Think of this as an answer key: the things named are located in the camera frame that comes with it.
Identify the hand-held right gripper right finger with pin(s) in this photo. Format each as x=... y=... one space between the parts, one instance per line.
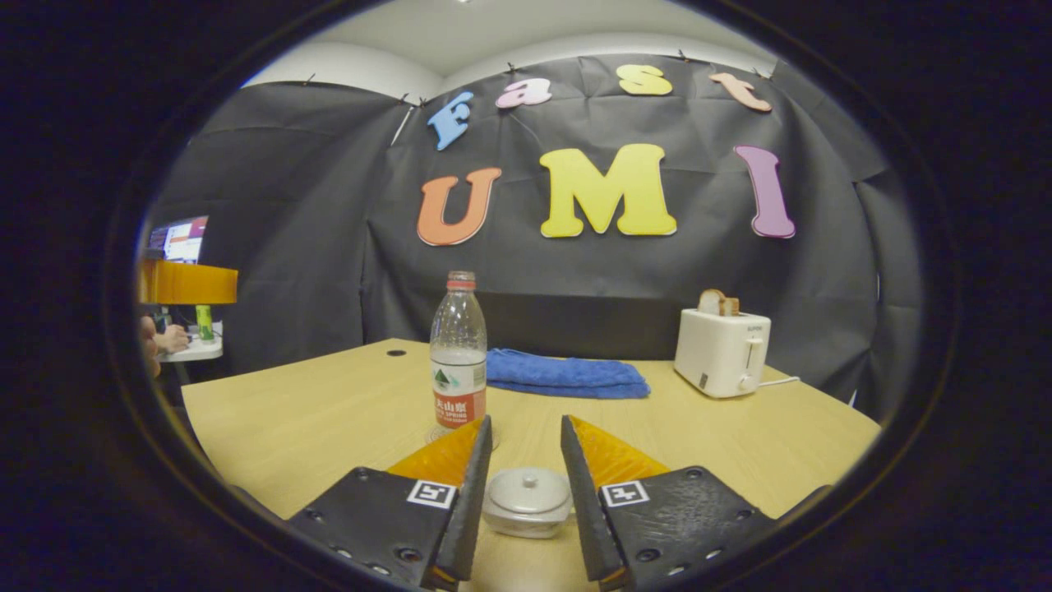
x=583 y=518

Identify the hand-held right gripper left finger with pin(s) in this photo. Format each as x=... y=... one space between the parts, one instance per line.
x=468 y=518

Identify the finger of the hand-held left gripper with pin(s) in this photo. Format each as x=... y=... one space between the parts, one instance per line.
x=189 y=284

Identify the clear plastic water bottle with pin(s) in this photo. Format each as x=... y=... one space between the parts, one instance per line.
x=458 y=353

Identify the green drink bottle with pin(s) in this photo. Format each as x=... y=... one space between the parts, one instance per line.
x=205 y=323

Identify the computer monitor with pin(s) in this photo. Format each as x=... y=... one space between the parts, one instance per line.
x=181 y=240

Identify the white side table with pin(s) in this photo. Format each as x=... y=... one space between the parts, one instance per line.
x=201 y=351

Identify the blue folded towel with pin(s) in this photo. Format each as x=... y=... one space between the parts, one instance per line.
x=567 y=374

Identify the white toaster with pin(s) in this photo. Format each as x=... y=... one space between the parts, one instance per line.
x=719 y=353

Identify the black backdrop cloth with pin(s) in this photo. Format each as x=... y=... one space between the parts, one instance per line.
x=575 y=279

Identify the pale toast slice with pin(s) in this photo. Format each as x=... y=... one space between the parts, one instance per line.
x=711 y=302

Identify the brown toast slice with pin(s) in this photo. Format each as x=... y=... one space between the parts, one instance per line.
x=731 y=307

